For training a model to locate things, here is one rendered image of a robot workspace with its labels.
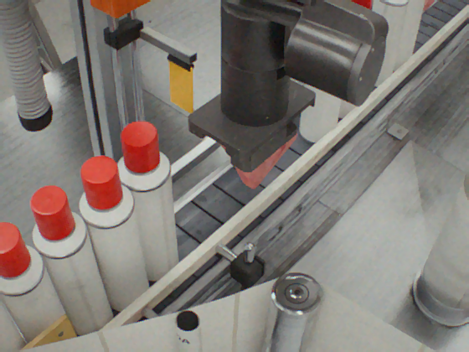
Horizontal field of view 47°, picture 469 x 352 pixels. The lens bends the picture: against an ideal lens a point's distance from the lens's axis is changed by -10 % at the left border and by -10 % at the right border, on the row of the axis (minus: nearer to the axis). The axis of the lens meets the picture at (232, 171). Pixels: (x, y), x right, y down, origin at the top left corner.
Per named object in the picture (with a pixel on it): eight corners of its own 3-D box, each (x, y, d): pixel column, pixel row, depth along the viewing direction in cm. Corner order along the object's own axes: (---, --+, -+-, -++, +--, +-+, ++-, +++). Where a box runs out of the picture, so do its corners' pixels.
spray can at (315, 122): (322, 152, 78) (342, 25, 63) (291, 133, 81) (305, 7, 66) (342, 132, 81) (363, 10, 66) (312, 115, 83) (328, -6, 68)
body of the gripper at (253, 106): (316, 109, 53) (324, 43, 47) (244, 170, 47) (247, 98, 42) (260, 80, 56) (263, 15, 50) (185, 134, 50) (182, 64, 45)
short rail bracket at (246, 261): (245, 317, 67) (251, 261, 58) (226, 302, 68) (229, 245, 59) (263, 300, 68) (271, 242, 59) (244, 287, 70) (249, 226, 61)
